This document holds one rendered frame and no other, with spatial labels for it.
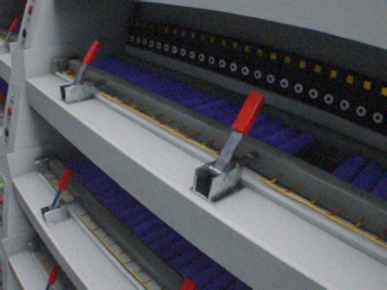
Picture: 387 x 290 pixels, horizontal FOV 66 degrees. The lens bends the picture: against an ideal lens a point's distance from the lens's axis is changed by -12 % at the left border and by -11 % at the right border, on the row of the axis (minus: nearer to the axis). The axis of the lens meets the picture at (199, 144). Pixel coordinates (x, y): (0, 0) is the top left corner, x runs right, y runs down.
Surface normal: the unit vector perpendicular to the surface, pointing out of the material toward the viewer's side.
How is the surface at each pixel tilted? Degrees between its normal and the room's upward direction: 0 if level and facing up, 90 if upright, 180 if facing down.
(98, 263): 17
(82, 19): 90
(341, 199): 107
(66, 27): 90
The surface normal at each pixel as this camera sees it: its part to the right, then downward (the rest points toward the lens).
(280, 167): -0.71, 0.26
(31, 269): 0.08, -0.89
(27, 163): 0.70, 0.37
